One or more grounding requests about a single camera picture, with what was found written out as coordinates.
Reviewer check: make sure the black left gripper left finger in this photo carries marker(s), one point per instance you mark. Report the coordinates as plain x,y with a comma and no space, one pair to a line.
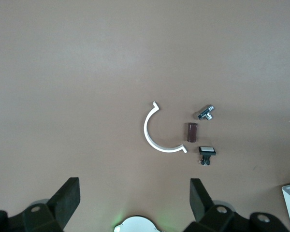
50,215

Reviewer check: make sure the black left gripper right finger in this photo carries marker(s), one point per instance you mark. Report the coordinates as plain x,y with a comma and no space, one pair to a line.
217,217

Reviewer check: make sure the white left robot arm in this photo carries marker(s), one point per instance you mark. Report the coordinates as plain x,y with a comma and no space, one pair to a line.
137,224

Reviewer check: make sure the brown ribbed cylinder part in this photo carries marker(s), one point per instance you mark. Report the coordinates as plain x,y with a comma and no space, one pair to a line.
192,132

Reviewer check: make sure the brown table mat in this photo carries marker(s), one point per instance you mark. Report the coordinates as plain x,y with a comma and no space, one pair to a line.
62,72

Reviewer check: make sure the black white-faced rectangular switch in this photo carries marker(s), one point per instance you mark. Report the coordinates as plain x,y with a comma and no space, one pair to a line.
207,151

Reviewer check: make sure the white semicircular plastic bracket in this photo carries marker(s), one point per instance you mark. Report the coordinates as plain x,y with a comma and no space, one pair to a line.
146,128

